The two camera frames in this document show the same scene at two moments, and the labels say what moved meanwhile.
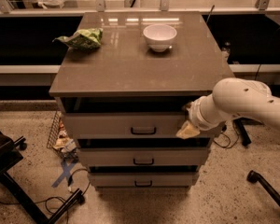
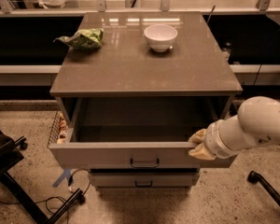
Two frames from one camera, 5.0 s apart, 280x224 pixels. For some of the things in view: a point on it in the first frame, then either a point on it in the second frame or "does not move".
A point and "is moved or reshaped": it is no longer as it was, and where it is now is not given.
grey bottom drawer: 144,179 does not move
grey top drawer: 127,126 is moved or reshaped
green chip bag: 85,38 does not move
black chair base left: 5,155 does not move
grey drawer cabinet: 123,102 does not move
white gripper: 195,115 → 213,139
